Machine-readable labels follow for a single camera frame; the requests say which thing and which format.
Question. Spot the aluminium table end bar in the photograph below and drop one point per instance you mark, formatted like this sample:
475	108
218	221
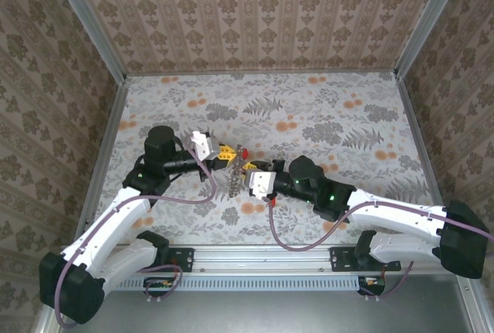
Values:
262	73

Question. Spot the aluminium frame post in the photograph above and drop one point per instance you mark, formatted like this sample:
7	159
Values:
432	20
86	24

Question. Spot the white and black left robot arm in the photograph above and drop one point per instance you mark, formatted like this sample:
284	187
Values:
112	217

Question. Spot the red key tag white label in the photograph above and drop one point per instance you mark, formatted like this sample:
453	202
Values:
273	202

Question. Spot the aluminium frame bar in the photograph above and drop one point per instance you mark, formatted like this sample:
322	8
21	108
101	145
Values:
476	306
46	329

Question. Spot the aluminium table side bar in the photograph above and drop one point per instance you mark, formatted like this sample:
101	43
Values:
415	136
112	136

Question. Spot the grey metal sheet panel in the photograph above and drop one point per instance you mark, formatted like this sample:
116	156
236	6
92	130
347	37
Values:
270	313

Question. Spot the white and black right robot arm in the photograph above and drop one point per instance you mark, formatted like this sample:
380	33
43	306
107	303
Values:
393	217

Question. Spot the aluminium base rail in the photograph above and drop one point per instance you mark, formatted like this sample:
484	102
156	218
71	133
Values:
262	257

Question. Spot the floral patterned table cover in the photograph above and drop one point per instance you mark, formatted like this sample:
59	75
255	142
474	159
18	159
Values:
251	93

